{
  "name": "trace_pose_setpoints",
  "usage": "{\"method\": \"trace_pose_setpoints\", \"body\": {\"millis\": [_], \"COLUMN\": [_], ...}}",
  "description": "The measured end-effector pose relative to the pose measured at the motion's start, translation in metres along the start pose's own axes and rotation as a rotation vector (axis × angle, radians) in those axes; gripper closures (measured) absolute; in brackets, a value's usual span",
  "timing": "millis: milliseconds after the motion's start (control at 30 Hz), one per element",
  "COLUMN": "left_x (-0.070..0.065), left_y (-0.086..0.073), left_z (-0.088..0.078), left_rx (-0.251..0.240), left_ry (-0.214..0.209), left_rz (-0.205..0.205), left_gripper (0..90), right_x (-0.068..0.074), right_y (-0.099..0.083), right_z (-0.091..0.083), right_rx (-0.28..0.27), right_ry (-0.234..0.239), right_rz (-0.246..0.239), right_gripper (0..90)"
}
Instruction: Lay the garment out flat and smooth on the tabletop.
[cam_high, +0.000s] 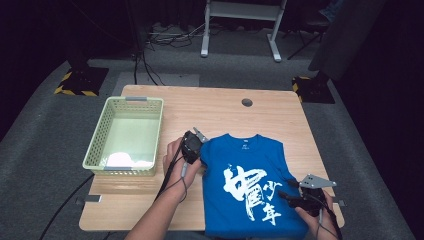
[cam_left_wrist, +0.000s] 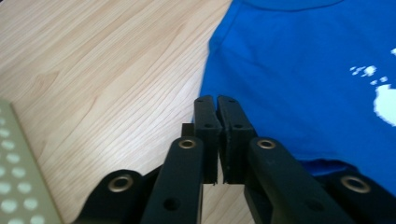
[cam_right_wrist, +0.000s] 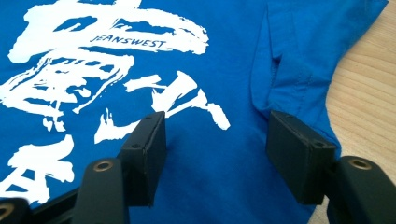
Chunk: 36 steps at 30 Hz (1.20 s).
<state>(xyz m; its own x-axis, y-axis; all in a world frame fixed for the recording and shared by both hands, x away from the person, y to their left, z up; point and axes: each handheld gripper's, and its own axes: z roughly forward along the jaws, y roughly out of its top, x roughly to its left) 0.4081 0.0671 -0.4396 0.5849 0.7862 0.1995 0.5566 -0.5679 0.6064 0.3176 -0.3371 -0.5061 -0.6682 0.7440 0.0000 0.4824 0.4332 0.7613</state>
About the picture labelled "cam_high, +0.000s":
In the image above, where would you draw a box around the blue printed T-shirt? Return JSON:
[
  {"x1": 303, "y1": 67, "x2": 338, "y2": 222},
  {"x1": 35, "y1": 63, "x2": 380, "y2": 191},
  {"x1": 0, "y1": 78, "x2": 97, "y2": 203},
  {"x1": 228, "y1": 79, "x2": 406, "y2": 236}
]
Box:
[{"x1": 199, "y1": 133, "x2": 310, "y2": 240}]

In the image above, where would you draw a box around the thick black floor cable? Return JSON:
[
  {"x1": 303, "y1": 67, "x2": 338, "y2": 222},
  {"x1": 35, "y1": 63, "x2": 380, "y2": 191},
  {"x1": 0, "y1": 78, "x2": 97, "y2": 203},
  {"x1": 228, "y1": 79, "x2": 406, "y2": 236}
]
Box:
[{"x1": 38, "y1": 173, "x2": 96, "y2": 240}]

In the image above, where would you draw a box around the left hand-held gripper cable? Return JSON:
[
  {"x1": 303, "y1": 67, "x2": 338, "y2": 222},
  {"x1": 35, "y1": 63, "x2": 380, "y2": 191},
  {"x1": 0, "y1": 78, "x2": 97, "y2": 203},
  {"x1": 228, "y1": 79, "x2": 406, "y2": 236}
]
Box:
[{"x1": 154, "y1": 139, "x2": 190, "y2": 204}]

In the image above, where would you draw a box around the pale green plastic basket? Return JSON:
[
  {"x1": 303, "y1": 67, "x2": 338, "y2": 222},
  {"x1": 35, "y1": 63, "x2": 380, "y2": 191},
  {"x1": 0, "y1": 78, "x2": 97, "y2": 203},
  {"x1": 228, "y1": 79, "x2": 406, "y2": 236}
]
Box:
[{"x1": 82, "y1": 95, "x2": 165, "y2": 177}]

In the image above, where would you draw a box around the right hand-held gripper cable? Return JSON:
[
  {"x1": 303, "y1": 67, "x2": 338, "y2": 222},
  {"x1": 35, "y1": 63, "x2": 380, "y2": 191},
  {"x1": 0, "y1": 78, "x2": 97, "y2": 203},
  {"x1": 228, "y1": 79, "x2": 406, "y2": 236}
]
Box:
[{"x1": 314, "y1": 196, "x2": 345, "y2": 240}]

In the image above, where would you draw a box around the person's left hand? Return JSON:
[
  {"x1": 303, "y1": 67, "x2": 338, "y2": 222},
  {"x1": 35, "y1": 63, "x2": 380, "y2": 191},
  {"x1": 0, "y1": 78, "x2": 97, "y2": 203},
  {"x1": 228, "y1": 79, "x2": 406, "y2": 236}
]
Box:
[{"x1": 162, "y1": 136, "x2": 203, "y2": 195}]

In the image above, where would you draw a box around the black chair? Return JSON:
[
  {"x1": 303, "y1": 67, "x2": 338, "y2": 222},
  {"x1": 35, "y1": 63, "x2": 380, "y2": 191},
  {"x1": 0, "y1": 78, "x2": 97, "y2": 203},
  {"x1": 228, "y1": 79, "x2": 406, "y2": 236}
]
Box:
[{"x1": 285, "y1": 13, "x2": 332, "y2": 62}]

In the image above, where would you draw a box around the black metal stand pole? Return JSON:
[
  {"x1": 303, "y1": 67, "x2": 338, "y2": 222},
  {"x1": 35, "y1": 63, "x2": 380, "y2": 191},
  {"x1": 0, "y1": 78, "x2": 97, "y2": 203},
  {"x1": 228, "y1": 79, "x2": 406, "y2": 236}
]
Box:
[{"x1": 124, "y1": 0, "x2": 150, "y2": 63}]

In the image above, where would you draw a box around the white metal desk frame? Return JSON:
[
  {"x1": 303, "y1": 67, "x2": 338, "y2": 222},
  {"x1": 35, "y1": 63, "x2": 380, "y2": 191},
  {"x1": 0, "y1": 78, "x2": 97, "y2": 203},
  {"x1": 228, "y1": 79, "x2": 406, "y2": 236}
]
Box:
[{"x1": 199, "y1": 0, "x2": 288, "y2": 64}]

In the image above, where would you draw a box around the black yellow striped stand base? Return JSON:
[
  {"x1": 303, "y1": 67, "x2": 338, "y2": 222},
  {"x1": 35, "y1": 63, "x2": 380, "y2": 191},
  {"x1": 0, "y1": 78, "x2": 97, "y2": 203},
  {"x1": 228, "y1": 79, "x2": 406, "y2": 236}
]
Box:
[
  {"x1": 53, "y1": 65, "x2": 110, "y2": 98},
  {"x1": 291, "y1": 75, "x2": 336, "y2": 105}
]

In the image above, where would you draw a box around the bundle of floor cables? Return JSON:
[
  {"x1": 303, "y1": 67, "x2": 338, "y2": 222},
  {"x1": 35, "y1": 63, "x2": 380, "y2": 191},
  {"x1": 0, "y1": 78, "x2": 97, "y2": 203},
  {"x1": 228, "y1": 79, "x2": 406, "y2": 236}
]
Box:
[{"x1": 145, "y1": 21, "x2": 209, "y2": 52}]

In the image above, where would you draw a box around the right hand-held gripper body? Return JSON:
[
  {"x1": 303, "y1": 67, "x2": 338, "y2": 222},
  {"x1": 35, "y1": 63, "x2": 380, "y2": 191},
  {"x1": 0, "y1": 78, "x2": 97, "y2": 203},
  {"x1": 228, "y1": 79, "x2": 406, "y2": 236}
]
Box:
[{"x1": 298, "y1": 173, "x2": 337, "y2": 217}]

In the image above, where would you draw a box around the hand-held gripper cable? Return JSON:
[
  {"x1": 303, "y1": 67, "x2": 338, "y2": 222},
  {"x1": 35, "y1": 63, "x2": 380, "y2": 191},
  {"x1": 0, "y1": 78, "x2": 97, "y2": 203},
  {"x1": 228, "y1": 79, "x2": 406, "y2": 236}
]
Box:
[
  {"x1": 154, "y1": 139, "x2": 190, "y2": 204},
  {"x1": 314, "y1": 196, "x2": 345, "y2": 240}
]

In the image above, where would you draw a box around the person's right hand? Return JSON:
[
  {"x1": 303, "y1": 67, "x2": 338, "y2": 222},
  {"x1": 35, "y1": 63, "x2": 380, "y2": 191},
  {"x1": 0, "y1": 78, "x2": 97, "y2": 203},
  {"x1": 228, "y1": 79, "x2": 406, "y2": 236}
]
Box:
[{"x1": 294, "y1": 189, "x2": 340, "y2": 235}]

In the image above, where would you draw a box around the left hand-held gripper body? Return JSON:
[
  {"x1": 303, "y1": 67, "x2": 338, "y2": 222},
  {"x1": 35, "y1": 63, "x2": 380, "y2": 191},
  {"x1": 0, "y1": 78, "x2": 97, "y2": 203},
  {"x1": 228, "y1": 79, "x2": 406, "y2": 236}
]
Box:
[{"x1": 181, "y1": 127, "x2": 210, "y2": 165}]

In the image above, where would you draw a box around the dark grey curtain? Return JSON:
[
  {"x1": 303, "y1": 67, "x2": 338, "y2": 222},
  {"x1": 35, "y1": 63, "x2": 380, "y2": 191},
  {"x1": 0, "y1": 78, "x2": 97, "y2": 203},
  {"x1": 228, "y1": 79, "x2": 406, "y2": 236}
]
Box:
[{"x1": 307, "y1": 0, "x2": 388, "y2": 82}]

